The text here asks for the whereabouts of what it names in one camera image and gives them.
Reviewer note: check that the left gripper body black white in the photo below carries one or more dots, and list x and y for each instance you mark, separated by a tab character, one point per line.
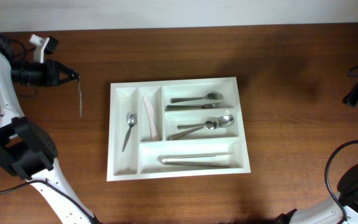
38	70

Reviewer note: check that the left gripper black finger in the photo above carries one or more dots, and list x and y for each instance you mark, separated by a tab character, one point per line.
69	72
65	80

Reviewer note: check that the small steel teaspoon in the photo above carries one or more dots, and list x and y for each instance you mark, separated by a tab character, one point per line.
132	121
79	96

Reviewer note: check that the white plastic knife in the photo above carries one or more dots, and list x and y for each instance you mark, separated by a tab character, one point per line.
153	133

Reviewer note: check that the steel fork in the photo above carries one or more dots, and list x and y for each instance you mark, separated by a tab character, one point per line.
193	107
209	96

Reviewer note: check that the steel spoon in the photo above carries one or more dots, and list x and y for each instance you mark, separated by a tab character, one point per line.
219	122
184	132

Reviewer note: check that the steel tongs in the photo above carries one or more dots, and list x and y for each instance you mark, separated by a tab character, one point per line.
203	160

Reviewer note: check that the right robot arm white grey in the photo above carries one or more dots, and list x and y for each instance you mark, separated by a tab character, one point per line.
341	207

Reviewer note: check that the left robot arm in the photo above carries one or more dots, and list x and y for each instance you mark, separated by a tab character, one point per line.
26	150

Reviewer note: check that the white plastic cutlery tray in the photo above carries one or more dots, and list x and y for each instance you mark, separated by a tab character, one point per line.
139	160

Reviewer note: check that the steel spoon in tray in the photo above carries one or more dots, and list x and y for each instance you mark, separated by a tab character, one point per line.
184	132

